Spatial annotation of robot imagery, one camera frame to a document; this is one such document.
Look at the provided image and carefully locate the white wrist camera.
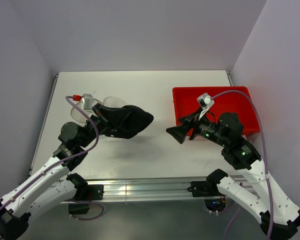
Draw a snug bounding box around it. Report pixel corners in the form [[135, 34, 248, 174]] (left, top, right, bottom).
[[197, 93, 215, 119], [72, 93, 94, 111]]

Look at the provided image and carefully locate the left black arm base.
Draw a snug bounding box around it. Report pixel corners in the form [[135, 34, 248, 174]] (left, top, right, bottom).
[[68, 184, 104, 215]]

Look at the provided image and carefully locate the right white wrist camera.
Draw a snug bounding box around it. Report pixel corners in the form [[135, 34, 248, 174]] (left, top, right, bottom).
[[197, 93, 215, 119]]

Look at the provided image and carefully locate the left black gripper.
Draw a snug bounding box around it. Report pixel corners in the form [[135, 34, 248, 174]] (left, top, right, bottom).
[[78, 102, 132, 148]]

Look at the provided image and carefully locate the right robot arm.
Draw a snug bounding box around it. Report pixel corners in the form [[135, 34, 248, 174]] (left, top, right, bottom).
[[166, 112, 300, 240]]

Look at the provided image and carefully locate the red plastic bin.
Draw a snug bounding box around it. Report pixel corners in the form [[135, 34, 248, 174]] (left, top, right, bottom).
[[172, 86, 260, 136]]

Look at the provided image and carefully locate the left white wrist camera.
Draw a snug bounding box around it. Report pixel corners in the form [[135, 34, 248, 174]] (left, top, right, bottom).
[[72, 93, 94, 111]]

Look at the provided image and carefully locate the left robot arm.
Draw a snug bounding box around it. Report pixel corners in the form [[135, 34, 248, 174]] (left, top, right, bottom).
[[0, 103, 154, 240]]

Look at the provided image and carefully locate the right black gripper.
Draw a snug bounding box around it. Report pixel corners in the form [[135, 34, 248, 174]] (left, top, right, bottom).
[[165, 105, 227, 146]]

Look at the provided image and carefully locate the black garment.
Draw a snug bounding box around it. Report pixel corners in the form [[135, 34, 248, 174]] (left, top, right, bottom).
[[111, 105, 154, 139]]

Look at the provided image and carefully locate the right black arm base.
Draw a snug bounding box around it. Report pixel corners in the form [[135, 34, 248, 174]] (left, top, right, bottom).
[[186, 180, 223, 198]]

